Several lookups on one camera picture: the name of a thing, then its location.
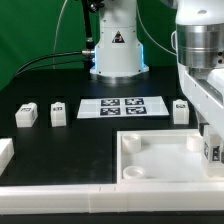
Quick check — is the black cable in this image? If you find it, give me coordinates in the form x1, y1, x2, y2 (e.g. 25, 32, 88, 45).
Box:
13, 50, 98, 78

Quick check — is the white marker sheet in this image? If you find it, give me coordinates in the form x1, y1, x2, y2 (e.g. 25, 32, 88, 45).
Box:
77, 96, 169, 119

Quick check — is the white left obstacle wall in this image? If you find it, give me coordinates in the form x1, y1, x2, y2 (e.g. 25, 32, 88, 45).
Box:
0, 138, 14, 176

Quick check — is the white front obstacle wall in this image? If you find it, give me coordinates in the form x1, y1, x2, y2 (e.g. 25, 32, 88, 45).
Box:
0, 182, 224, 215

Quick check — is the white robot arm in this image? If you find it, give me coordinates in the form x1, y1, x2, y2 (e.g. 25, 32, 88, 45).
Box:
160, 0, 224, 163

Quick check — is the white obstacle wall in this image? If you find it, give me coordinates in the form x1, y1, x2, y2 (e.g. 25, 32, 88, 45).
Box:
0, 182, 224, 215
0, 138, 14, 176

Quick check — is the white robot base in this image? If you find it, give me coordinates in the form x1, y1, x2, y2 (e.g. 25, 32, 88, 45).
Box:
90, 0, 149, 85

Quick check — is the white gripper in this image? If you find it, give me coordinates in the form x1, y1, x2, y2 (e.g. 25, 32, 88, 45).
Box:
178, 64, 224, 164

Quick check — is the white square tabletop part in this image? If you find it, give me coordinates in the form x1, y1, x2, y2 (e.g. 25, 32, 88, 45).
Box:
117, 129, 224, 183

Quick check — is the grey cable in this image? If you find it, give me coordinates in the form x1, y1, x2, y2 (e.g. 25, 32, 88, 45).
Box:
53, 0, 71, 70

